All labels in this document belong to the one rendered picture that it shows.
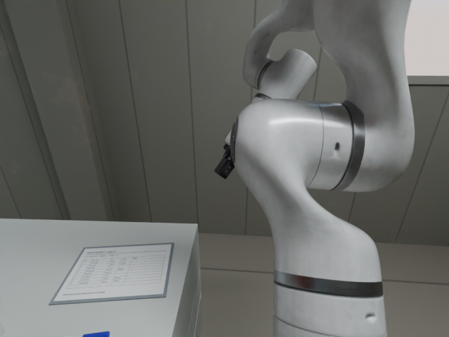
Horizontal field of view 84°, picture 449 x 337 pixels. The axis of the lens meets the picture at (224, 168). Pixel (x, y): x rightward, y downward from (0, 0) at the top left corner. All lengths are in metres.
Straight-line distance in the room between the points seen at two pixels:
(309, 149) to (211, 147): 1.53
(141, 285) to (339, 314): 0.38
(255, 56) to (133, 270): 0.54
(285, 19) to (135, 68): 1.39
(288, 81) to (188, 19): 1.21
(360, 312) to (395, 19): 0.28
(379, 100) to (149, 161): 1.77
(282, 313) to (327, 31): 0.31
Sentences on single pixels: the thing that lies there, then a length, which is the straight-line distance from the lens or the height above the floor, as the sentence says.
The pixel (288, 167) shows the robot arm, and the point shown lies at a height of 1.26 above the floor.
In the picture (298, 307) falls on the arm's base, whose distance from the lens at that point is 0.30.
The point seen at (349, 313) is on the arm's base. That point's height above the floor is 1.15.
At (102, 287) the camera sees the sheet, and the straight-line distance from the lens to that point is 0.58.
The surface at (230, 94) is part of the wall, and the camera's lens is 1.70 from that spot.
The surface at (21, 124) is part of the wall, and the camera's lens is 2.40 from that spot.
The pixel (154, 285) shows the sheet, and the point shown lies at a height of 0.97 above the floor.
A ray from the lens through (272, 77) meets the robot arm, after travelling 0.61.
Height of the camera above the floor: 1.38
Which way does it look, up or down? 24 degrees down
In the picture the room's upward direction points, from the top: straight up
